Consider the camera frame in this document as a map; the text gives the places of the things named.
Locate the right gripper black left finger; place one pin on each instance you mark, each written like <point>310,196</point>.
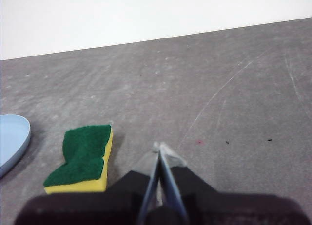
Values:
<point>97,208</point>

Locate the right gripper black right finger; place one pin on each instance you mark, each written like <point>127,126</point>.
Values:
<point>231,210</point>

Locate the yellow sponge green scouring pad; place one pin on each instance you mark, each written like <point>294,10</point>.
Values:
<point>83,156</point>

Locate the light blue round plate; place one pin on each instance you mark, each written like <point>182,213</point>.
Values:
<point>12,142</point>

